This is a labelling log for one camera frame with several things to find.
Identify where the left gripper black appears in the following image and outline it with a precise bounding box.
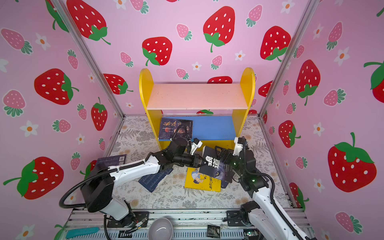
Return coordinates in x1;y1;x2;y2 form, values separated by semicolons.
173;153;209;168

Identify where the black wolf cover book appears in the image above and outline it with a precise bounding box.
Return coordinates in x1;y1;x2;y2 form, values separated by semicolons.
199;146;233;183

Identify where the dark portrait cover book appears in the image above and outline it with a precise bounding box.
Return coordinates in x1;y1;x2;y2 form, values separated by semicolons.
158;118;193;140

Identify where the yellow cartoon cover book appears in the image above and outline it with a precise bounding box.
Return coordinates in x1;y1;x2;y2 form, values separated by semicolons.
185;168;221;193

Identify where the navy blue book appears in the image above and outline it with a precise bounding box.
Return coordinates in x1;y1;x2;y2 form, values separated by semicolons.
138;168;174;193

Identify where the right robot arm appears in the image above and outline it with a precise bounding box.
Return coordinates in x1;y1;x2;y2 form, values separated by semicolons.
215;147;310;240

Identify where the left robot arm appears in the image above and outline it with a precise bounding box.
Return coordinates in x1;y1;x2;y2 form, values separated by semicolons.
59;138;204;227

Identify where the navy book middle right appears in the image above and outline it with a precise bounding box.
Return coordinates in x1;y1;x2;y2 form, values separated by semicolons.
221;181;229;189

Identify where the yellow pink blue bookshelf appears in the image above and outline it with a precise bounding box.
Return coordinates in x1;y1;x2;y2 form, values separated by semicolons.
139;68;256;149

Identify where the green lit circuit board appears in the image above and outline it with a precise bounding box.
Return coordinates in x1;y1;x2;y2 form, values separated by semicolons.
244;229;259;240

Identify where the small black circuit board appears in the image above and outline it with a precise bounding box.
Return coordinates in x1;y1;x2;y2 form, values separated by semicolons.
207;225;221;239

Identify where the grey bowl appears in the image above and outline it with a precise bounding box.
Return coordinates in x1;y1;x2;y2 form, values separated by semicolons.
148;218;174;240

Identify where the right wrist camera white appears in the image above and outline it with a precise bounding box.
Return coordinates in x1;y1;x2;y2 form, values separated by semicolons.
233;137;244;156

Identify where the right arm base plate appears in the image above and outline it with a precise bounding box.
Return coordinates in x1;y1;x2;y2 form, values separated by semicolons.
223;210;253;227

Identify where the navy book at left wall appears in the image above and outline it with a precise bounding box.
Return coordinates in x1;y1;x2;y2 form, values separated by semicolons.
96;155;127;169

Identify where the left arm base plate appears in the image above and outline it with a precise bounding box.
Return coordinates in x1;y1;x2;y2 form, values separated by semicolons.
107;211;150;228

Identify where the teal handled tool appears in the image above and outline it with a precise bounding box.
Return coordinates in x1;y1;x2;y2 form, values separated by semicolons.
66;227;100;239

